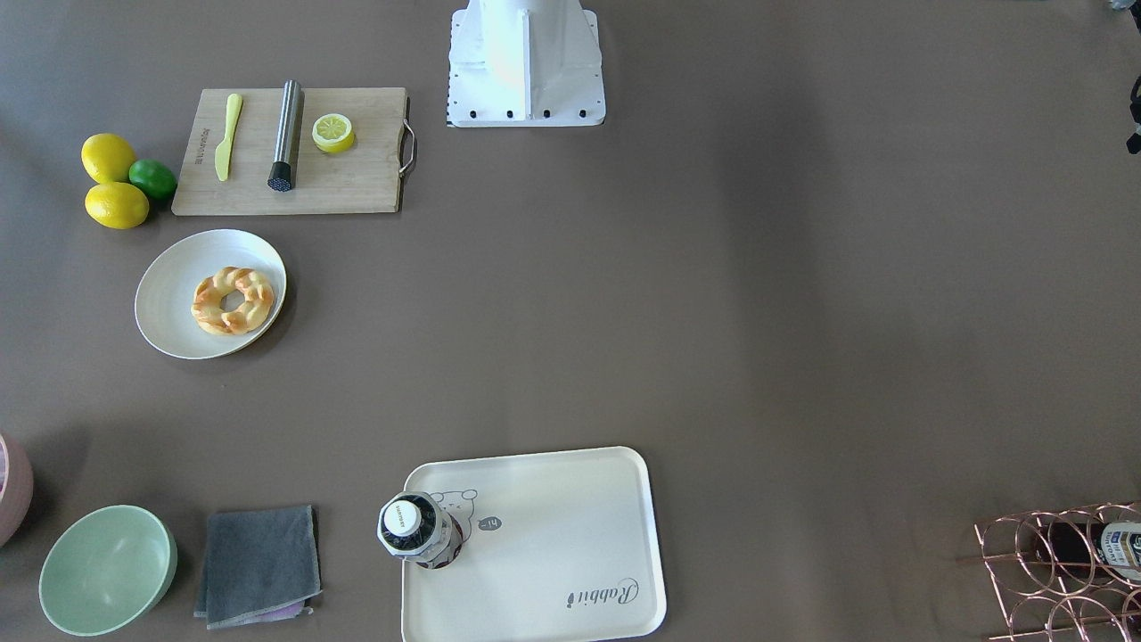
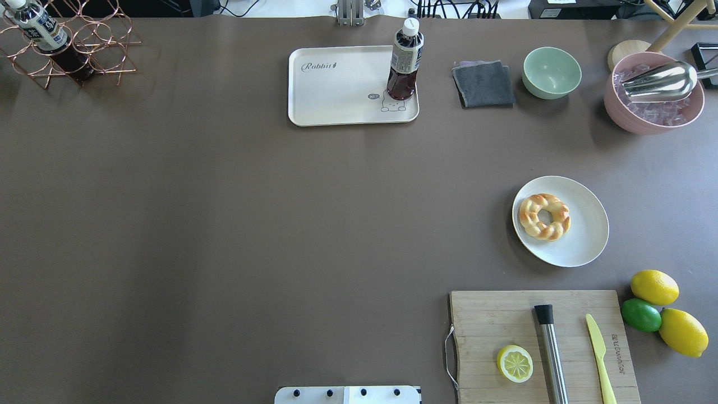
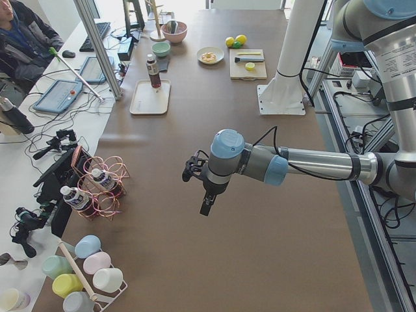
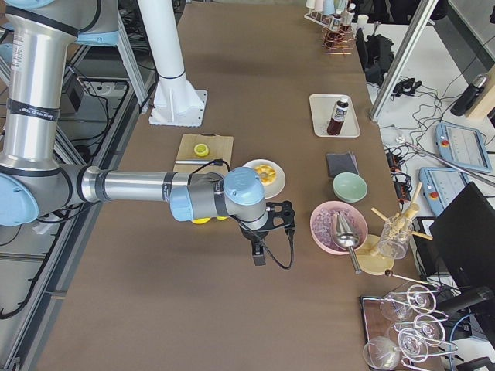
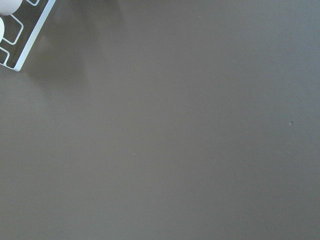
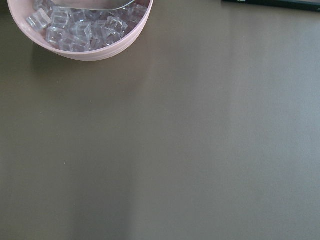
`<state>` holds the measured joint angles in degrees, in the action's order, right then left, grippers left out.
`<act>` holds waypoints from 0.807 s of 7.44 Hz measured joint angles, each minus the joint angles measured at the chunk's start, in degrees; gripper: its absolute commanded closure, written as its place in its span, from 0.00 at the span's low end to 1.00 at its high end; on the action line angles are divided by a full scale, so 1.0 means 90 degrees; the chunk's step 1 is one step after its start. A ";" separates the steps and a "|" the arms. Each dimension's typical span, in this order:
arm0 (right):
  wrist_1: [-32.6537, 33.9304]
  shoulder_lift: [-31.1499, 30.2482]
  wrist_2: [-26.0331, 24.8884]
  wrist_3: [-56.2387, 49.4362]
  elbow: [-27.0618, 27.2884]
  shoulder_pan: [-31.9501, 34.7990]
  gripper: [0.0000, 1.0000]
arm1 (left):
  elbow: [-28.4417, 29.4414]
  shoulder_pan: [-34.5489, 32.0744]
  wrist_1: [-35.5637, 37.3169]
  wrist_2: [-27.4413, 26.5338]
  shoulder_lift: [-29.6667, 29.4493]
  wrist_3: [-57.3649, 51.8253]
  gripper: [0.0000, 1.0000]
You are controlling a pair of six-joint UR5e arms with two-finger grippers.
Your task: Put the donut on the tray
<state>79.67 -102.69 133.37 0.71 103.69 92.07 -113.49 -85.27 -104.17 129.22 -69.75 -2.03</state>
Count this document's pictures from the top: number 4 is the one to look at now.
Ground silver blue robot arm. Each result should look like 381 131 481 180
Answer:
1 1 268 265

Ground bottle in wire rack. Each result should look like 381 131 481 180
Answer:
329 9 342 32

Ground pink ice bowl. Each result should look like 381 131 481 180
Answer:
310 201 368 255

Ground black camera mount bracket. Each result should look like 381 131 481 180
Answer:
264 200 295 230

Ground whole yellow lemon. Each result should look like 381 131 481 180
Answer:
192 217 211 225

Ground clear glass mug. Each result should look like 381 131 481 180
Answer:
377 216 412 260

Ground black monitor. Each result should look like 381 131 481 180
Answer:
431 182 494 288

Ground upper teach pendant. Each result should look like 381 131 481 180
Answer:
435 121 493 174

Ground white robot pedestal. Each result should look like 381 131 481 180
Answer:
138 0 207 128

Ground half lemon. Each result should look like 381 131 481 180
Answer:
193 143 210 158

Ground wooden mug tree stand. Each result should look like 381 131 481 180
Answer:
357 182 433 275

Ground white round plate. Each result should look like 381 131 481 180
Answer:
244 159 285 199

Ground wooden cutting board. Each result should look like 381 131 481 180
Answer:
173 134 234 173

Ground cream rectangular tray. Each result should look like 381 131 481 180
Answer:
309 94 360 138

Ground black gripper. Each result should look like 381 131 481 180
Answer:
240 226 269 267

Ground dark tea bottle on tray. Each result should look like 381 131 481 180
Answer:
326 97 349 135

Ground mint green bowl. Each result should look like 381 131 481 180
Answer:
333 172 368 203

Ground black thermos bottle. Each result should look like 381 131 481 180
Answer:
450 73 489 117

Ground teach pendant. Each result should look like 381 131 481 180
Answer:
435 121 493 174
418 167 470 216

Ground lower teach pendant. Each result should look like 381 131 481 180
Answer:
418 167 470 216

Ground copper wire bottle rack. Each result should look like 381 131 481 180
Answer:
322 26 356 56

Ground aluminium frame post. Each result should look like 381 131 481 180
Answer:
370 0 438 123

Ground braided glazed donut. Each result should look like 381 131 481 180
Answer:
254 164 278 186

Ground grey folded cloth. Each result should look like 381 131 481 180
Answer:
326 151 360 178

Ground metal ice scoop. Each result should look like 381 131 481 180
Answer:
332 212 362 274

